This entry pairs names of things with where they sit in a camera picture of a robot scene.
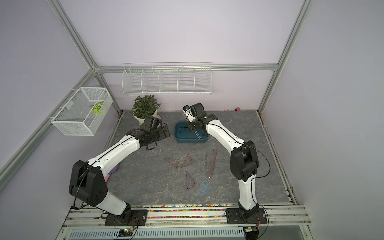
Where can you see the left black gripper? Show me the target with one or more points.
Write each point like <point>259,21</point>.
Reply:
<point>162,135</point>

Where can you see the potted green plant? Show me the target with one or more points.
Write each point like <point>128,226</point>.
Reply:
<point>144,106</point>

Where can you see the white wire side basket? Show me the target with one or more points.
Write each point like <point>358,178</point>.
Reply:
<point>76,118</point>

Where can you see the clear straight ruler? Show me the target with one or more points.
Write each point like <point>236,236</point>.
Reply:
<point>197,130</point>

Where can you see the blue protractor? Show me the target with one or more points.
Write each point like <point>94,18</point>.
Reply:
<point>204,187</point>

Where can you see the aluminium rail front frame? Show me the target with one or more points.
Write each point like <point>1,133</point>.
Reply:
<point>192,222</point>

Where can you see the white wire wall shelf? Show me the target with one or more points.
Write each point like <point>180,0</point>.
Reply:
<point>178,78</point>

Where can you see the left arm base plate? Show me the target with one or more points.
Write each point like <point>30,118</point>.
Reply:
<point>129,218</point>

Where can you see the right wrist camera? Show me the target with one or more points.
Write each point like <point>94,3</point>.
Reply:
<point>188,114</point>

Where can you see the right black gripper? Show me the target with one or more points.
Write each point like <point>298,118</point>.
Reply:
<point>191,127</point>

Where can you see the green toy in basket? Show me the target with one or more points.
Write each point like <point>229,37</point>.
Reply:
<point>99,109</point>

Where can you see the purple pink toy spatula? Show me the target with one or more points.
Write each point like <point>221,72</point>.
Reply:
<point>111,172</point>

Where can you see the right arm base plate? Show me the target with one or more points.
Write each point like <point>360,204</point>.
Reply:
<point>237,216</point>

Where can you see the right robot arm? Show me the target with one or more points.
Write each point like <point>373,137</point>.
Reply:
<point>244,160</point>

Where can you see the pink small triangle ruler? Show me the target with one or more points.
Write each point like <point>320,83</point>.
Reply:
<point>186,161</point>

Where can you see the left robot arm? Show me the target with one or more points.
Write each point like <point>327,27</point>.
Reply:
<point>87,182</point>

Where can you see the pink long triangle ruler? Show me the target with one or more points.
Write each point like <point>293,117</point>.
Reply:
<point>175,163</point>

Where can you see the teal plastic storage box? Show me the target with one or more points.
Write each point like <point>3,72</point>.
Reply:
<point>184,136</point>

